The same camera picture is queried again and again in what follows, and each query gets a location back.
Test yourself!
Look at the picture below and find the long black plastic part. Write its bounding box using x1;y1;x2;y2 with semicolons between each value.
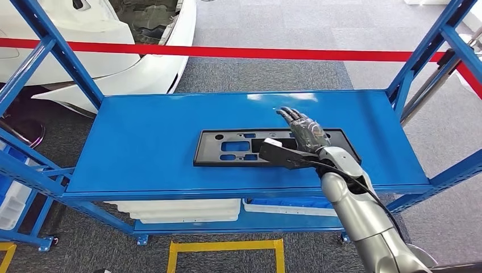
193;128;362;168

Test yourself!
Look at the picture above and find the large blue metal shelf rack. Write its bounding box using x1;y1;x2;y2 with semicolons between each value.
0;0;482;246

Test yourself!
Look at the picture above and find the white car body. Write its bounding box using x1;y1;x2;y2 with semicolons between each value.
0;0;197;114

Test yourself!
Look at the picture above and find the small blue metal rack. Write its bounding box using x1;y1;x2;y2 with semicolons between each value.
0;139;76;253

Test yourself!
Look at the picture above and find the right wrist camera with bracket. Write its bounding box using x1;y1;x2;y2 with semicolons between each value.
258;137;321;170

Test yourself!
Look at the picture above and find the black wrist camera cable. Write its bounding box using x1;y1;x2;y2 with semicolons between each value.
299;160;406;242

